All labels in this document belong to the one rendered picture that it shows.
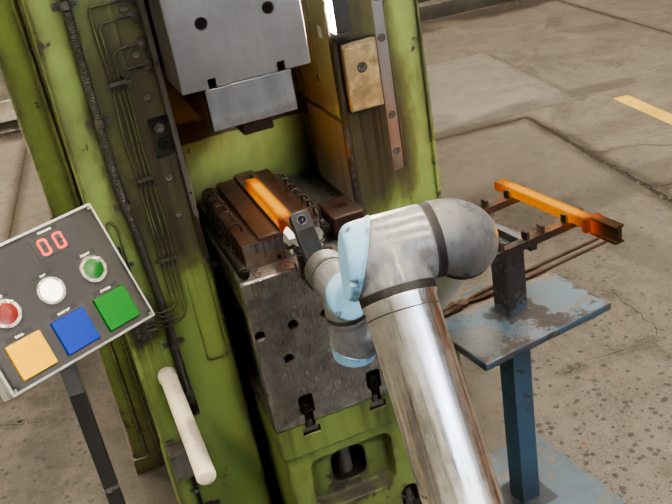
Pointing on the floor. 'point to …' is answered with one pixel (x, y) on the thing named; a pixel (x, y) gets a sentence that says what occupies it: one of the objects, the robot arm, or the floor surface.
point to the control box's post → (91, 432)
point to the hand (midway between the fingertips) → (292, 225)
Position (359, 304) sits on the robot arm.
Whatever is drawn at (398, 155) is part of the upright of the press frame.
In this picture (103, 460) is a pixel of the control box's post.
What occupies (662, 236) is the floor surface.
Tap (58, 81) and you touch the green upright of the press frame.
